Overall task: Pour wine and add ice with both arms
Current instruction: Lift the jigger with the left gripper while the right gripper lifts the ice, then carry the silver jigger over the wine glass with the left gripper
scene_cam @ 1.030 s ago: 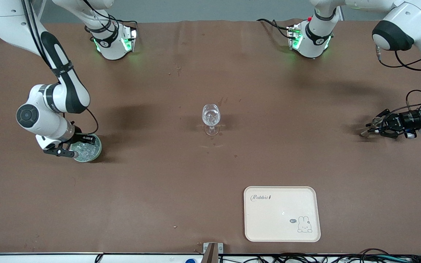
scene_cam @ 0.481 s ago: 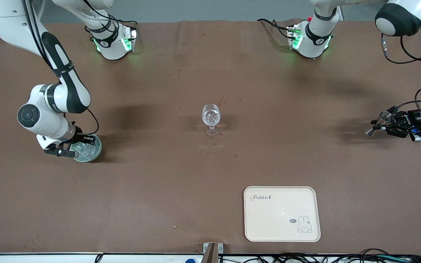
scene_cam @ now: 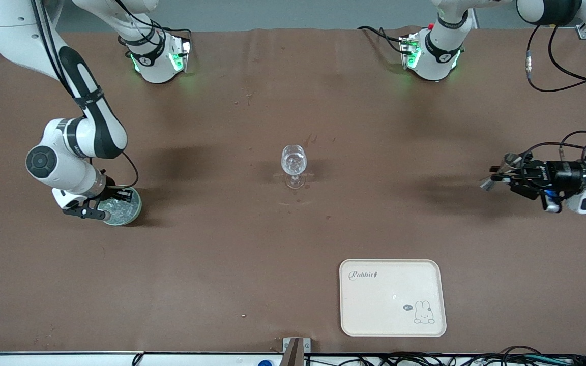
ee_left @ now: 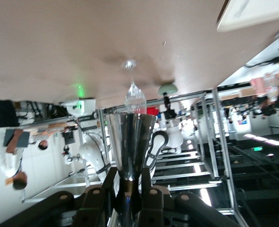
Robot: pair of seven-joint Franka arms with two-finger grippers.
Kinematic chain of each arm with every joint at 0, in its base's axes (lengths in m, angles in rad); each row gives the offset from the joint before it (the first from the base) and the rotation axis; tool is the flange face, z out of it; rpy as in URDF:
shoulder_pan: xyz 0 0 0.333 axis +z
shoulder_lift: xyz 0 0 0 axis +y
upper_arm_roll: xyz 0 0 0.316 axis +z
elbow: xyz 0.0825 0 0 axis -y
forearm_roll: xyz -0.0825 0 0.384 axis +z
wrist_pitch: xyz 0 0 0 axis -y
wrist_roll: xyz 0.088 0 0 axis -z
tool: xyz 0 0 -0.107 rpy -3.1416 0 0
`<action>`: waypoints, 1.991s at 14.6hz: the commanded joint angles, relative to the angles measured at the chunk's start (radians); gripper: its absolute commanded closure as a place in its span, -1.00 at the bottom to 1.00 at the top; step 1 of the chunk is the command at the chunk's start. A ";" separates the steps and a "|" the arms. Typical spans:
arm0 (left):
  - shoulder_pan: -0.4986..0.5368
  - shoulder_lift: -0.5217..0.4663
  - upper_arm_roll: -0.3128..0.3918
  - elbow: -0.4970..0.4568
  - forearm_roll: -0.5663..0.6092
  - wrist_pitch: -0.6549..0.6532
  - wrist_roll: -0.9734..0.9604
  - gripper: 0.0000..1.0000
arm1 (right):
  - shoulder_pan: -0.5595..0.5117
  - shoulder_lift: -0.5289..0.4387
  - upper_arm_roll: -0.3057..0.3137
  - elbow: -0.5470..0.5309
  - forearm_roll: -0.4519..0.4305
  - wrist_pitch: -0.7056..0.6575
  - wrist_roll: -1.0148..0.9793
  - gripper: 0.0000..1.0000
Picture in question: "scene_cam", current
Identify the steel double jigger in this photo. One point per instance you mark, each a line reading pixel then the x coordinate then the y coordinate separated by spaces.
pixel 511 160

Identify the green round bowl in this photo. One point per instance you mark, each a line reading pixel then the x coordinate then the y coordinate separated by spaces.
pixel 127 216

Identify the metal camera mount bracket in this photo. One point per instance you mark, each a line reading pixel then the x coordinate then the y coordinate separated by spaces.
pixel 296 351

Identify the cream rabbit print tray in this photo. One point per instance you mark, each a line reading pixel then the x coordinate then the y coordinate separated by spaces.
pixel 374 310

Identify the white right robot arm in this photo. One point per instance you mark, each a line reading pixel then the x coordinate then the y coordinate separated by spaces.
pixel 82 137

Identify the metal base connector box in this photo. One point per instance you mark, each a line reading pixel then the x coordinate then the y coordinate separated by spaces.
pixel 180 56
pixel 409 51

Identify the clear stemmed wine glass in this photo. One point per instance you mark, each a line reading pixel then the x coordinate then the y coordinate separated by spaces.
pixel 293 160

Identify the heap of clear ice cubes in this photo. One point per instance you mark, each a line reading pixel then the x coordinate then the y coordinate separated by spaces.
pixel 120 209

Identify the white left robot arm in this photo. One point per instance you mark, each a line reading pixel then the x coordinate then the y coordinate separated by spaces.
pixel 438 61

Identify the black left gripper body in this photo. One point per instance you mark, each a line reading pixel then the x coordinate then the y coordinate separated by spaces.
pixel 563 175

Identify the blue round object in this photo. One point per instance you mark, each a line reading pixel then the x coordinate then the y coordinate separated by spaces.
pixel 265 363

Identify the brown table cover mat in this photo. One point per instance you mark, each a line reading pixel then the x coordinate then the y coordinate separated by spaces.
pixel 196 264

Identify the aluminium frame profile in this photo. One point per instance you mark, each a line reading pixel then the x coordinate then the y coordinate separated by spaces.
pixel 582 31

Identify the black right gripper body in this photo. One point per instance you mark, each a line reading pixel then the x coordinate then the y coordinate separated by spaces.
pixel 110 186

